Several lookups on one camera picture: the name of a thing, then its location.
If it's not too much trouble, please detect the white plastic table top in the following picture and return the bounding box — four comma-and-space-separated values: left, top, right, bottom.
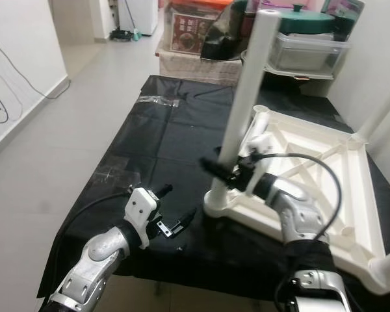
203, 109, 390, 296

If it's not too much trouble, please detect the black tablecloth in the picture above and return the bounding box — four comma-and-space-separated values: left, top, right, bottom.
38, 75, 390, 311

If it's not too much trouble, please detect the clear plastic bag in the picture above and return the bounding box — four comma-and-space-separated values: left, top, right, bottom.
138, 96, 181, 107
94, 156, 140, 189

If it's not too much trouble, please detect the beige cloth covered bench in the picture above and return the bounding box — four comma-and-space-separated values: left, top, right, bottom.
158, 51, 248, 85

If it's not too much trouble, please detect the black bag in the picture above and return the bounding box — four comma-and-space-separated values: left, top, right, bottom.
201, 3, 251, 60

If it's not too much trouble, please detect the orange lidded storage box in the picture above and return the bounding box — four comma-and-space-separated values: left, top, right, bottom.
166, 0, 231, 56

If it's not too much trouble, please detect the clear plastic storage container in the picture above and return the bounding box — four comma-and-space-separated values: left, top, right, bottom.
270, 32, 350, 73

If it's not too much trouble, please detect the white refrigerator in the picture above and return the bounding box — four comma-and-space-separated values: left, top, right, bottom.
118, 0, 159, 36

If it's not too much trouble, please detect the green round pot lid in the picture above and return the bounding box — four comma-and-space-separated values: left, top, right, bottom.
278, 6, 335, 34

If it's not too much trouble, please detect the pink plastic container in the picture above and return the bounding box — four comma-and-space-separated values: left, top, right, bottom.
253, 0, 329, 10

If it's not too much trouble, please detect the green printed box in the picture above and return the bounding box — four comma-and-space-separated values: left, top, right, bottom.
322, 0, 365, 40

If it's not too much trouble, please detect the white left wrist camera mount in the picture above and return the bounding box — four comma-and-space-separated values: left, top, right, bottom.
123, 187, 160, 249

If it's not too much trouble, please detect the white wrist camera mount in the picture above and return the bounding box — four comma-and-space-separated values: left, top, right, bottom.
123, 187, 160, 249
246, 133, 274, 197

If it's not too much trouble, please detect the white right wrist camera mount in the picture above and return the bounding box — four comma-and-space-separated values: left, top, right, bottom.
246, 133, 274, 197

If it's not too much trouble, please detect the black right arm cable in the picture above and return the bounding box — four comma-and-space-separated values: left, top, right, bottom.
260, 153, 344, 312

